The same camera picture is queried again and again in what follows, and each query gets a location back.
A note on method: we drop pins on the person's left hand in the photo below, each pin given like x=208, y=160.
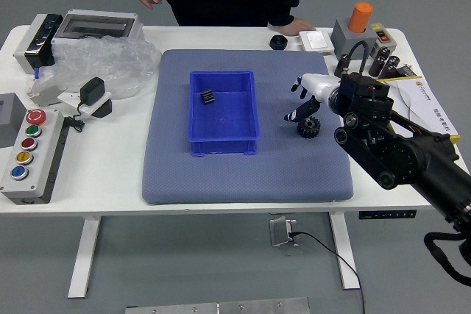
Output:
x=294, y=26

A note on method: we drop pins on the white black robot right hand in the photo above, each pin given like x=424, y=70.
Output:
x=320, y=86

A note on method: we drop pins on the big black gear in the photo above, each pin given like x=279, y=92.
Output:
x=308, y=128

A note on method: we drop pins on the small black gear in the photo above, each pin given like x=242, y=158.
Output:
x=208, y=98

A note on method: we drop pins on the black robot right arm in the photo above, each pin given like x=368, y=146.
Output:
x=404, y=152

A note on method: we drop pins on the white clear-lid distribution box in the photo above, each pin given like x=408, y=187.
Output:
x=95, y=27

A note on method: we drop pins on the blue plastic box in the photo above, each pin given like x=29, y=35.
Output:
x=224, y=119

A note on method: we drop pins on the yellow white carton box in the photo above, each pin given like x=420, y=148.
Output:
x=434, y=104

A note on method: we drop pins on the grey square box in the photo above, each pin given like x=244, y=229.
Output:
x=11, y=130

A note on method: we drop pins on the grey push-button control box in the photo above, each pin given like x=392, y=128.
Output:
x=35, y=181

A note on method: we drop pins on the dark brown capacitor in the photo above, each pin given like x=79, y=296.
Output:
x=340, y=67
x=391, y=67
x=379, y=59

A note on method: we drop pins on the grey block holder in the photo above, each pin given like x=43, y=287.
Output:
x=344, y=40

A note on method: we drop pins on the orange cylinder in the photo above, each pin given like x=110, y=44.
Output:
x=360, y=16

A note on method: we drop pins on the clear plastic bag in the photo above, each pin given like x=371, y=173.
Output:
x=103, y=60

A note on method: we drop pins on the grey-blue padded mat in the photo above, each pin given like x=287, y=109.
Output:
x=294, y=167

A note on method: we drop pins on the small black labelled component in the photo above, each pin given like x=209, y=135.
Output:
x=406, y=70

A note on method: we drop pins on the black power adapter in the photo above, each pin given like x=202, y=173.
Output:
x=92, y=89

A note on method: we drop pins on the white socket plate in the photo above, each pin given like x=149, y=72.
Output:
x=70, y=99

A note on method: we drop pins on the small blue part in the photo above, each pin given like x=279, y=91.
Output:
x=37, y=73

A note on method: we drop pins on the black table control panel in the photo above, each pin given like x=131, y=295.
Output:
x=386, y=215

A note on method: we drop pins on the silver device under table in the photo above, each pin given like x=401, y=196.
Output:
x=280, y=232

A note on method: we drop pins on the red mushroom stop button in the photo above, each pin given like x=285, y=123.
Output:
x=35, y=117

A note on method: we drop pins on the white table leg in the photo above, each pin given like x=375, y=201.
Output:
x=82, y=259
x=346, y=255

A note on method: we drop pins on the green push button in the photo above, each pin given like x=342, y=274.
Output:
x=33, y=131

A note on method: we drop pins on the red flat push button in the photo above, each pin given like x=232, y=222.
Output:
x=28, y=143

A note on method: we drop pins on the yellow push button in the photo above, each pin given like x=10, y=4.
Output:
x=24, y=157

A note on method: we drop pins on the blue push button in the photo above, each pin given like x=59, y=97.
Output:
x=18, y=172

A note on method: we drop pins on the silver metal plate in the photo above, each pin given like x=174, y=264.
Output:
x=217, y=307

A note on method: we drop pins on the white wall switch plate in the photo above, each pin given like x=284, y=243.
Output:
x=316, y=42

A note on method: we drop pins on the white red-button switch box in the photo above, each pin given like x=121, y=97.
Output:
x=384, y=38

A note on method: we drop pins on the white black-lid enclosure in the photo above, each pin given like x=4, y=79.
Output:
x=33, y=45

